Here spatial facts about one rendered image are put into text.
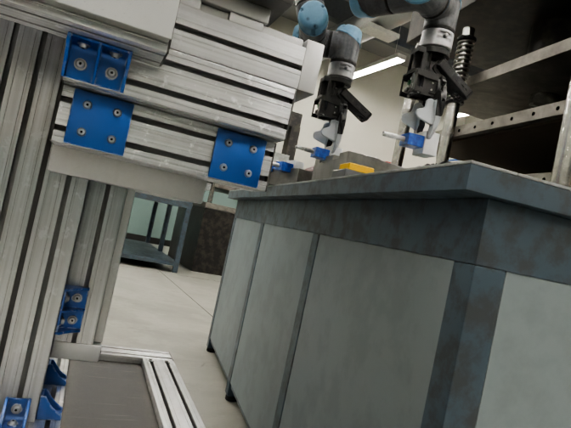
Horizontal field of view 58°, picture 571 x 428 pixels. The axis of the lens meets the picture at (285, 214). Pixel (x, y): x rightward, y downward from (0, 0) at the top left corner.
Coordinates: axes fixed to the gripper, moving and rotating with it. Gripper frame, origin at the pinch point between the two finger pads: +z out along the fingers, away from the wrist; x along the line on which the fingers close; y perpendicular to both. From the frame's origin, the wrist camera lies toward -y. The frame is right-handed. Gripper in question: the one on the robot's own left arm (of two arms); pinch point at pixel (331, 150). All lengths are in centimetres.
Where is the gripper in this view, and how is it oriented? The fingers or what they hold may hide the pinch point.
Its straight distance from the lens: 147.4
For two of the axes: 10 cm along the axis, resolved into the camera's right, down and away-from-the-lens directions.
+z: -2.1, 9.8, -0.3
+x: 2.6, 0.2, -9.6
